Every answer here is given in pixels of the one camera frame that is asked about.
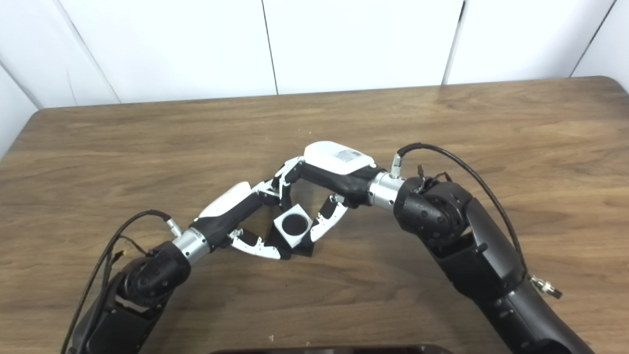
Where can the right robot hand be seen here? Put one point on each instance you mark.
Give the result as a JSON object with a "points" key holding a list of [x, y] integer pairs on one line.
{"points": [[334, 160]]}

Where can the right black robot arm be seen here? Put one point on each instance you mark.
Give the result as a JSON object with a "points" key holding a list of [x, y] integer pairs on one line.
{"points": [[467, 236]]}

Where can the white square piece with hole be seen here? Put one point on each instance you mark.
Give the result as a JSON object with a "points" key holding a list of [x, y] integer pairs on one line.
{"points": [[287, 240]]}

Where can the black peg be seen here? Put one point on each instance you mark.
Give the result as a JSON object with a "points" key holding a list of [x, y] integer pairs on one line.
{"points": [[294, 224]]}

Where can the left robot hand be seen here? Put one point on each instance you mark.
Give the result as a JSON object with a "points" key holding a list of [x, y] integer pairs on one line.
{"points": [[226, 201]]}

